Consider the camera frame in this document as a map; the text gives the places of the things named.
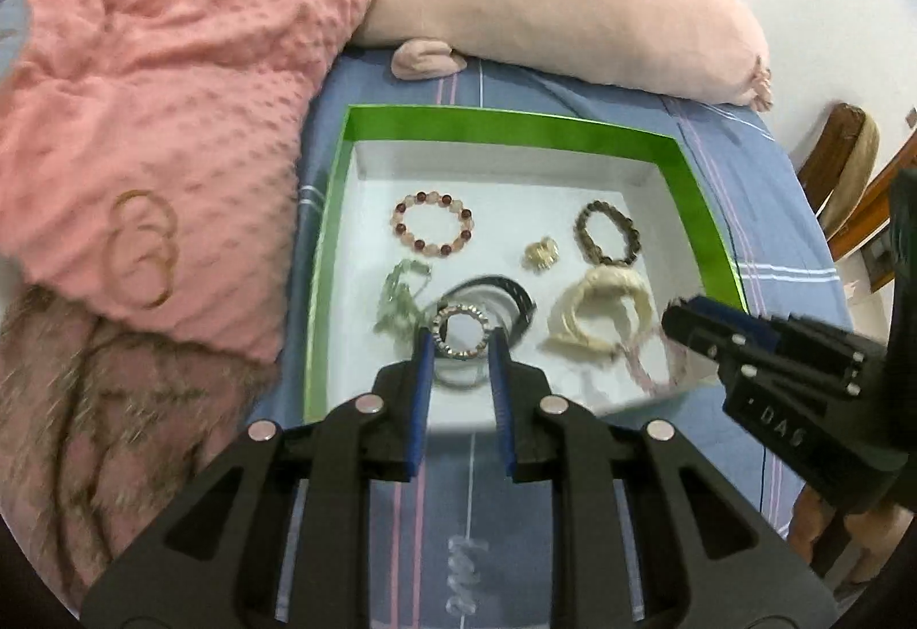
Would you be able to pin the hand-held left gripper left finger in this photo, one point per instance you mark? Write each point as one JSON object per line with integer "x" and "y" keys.
{"x": 423, "y": 400}

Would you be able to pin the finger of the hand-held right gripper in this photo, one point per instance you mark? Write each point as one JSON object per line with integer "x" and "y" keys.
{"x": 738, "y": 321}
{"x": 691, "y": 332}

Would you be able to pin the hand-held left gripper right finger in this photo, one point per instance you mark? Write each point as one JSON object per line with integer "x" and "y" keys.
{"x": 501, "y": 400}

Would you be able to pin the silver metal bangle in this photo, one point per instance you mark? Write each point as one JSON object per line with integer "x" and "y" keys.
{"x": 462, "y": 383}

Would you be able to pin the green cardboard box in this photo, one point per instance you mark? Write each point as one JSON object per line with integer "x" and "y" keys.
{"x": 501, "y": 124}

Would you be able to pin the person's right hand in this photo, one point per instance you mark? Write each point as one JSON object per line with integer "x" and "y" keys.
{"x": 870, "y": 543}

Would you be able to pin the cream fabric scrunchie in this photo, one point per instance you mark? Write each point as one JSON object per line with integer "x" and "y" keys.
{"x": 573, "y": 307}

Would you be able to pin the blue striped bed sheet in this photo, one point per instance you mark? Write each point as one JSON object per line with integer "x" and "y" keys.
{"x": 752, "y": 171}

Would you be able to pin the wooden chair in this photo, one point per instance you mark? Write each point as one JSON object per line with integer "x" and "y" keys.
{"x": 838, "y": 142}

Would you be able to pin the pale pink plush pillow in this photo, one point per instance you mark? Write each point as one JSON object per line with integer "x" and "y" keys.
{"x": 573, "y": 6}

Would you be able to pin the pink and brown woven scarf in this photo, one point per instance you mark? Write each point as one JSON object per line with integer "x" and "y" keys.
{"x": 71, "y": 421}

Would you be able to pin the pink dotted blanket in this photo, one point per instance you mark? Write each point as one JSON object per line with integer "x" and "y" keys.
{"x": 179, "y": 99}

